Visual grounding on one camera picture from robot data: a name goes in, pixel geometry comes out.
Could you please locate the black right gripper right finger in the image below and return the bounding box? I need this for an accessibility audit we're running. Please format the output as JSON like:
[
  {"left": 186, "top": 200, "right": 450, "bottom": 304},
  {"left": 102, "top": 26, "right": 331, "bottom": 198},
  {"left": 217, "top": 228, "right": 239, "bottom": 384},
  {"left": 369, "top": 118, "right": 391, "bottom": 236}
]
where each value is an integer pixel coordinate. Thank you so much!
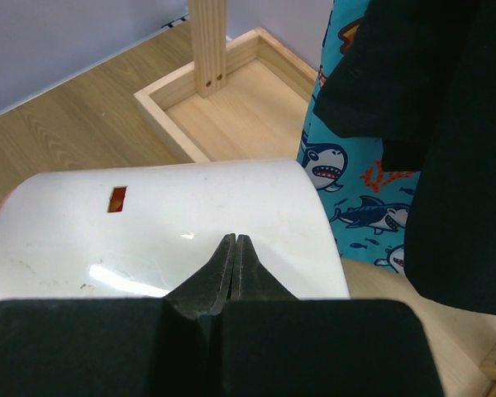
[{"left": 201, "top": 235, "right": 442, "bottom": 396}]

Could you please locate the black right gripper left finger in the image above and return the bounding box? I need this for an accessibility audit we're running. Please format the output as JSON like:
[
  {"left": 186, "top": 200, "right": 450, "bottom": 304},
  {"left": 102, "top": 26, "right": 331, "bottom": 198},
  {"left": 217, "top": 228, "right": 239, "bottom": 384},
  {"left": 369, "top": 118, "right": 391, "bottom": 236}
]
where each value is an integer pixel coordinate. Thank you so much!
[{"left": 0, "top": 234, "right": 236, "bottom": 396}]

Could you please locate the blue shark print cloth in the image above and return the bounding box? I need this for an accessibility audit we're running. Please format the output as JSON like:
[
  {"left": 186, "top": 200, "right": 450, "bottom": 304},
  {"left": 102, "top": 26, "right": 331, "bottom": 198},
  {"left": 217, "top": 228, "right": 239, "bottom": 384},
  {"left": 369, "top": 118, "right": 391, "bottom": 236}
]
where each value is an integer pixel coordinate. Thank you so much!
[{"left": 298, "top": 1, "right": 420, "bottom": 274}]

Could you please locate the wooden clothes rack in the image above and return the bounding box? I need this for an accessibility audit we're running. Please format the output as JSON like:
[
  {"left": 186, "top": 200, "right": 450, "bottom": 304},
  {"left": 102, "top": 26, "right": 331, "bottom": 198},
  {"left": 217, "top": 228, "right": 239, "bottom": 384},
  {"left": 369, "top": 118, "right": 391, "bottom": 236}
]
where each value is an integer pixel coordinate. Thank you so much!
[{"left": 135, "top": 1, "right": 496, "bottom": 396}]

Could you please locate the black hanging garment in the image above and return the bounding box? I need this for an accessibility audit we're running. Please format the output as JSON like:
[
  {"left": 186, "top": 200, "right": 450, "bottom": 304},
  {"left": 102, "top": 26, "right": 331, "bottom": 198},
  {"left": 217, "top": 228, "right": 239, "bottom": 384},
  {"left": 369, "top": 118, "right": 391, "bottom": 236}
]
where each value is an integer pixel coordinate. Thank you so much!
[{"left": 314, "top": 1, "right": 496, "bottom": 315}]

